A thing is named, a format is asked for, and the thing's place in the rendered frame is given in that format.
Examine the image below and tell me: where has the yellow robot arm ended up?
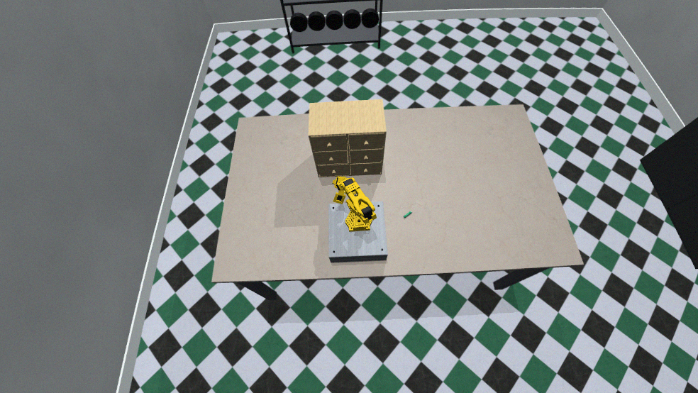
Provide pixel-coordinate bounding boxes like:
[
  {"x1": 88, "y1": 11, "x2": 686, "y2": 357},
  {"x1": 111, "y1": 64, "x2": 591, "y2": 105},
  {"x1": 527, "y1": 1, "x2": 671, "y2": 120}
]
[{"x1": 336, "y1": 178, "x2": 377, "y2": 232}]

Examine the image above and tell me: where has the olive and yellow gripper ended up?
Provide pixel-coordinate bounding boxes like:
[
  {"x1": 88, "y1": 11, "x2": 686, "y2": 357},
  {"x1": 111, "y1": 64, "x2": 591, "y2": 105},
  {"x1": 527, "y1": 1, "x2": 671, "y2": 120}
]
[{"x1": 333, "y1": 176, "x2": 347, "y2": 204}]

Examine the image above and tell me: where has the brown wooden chest of drawers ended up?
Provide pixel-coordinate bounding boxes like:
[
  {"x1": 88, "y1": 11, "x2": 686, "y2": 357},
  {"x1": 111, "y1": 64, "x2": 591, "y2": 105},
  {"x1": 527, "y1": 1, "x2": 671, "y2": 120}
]
[{"x1": 309, "y1": 99, "x2": 387, "y2": 177}]

